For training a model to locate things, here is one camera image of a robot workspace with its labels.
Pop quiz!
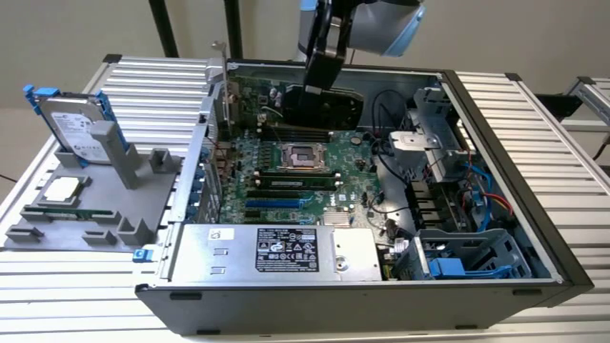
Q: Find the Nvidia graphics card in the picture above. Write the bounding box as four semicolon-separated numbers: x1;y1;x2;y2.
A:
209;40;367;139

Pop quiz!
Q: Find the green RAM stick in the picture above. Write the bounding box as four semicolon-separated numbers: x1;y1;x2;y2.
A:
23;206;116;221

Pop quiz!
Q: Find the black fan shroud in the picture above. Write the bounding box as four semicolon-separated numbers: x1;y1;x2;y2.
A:
405;178;458;229

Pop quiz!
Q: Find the socket cover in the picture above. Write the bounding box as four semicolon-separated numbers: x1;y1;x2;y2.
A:
279;142;329;169

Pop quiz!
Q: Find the grey disk bay cage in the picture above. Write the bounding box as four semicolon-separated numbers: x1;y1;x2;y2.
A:
395;228;533;282

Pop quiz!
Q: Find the hard disk in blue carrier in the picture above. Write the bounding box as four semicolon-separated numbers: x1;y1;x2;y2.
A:
22;84;128;169

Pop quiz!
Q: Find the silver chipset heatsink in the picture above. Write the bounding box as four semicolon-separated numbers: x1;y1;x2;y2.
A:
322;210;355;229

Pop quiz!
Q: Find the metal drive bracket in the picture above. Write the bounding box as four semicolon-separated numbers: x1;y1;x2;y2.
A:
389;87;478;183

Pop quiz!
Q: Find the blue plastic disk carrier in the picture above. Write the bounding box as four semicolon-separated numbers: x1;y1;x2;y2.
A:
429;259;468;280

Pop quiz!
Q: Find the grey parts rack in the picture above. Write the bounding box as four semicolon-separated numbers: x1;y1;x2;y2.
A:
0;120;189;255

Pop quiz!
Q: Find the aluminium rail frame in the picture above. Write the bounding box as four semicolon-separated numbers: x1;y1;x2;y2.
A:
533;76;610;135

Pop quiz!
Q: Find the CPU socket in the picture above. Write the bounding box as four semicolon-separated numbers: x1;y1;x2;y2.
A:
279;142;329;169

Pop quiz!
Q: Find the blue data wire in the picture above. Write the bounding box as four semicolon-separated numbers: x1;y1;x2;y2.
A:
461;159;496;235

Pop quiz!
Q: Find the black long expansion slot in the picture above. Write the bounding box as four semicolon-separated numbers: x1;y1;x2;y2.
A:
246;190;307;199

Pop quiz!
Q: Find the green motherboard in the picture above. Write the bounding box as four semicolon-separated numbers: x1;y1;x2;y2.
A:
217;124;415;247

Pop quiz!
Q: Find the black RAM slot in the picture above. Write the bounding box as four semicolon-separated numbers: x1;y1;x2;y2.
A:
255;174;341;180
259;136;331;142
255;171;341;177
259;132;331;138
259;128;331;134

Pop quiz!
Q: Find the blue expansion slot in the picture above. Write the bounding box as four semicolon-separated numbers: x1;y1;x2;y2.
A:
246;199;306;210

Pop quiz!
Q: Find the open black PC case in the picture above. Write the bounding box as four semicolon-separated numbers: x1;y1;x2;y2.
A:
135;59;596;337

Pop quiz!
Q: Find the black stand pole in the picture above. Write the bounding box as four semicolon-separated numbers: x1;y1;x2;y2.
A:
147;0;182;59
223;0;246;61

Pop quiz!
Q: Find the RAM stick with white label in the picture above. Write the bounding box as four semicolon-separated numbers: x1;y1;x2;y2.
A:
259;179;335;188

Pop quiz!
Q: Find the silver CPU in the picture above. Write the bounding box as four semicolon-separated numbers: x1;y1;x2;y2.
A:
40;177;90;208

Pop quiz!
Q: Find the silver power supply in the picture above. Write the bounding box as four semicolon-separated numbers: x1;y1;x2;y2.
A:
162;223;386;284

